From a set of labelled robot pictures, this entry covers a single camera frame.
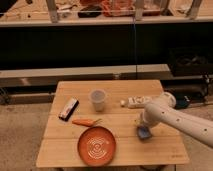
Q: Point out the dark blue object on floor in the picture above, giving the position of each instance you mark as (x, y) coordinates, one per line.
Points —
(182, 102)

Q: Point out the translucent plastic cup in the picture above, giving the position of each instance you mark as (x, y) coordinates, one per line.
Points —
(97, 98)

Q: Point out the orange toy carrot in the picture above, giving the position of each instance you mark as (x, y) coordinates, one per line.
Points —
(85, 122)

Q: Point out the wooden folding table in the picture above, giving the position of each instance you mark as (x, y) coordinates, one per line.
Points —
(59, 145)

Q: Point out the white blue sponge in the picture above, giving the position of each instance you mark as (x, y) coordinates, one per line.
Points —
(143, 132)

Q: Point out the orange round plate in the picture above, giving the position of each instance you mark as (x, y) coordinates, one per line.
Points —
(96, 146)

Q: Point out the black crate on shelf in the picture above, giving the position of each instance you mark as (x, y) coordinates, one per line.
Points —
(191, 61)

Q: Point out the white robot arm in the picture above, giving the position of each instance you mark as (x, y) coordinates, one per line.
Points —
(162, 109)

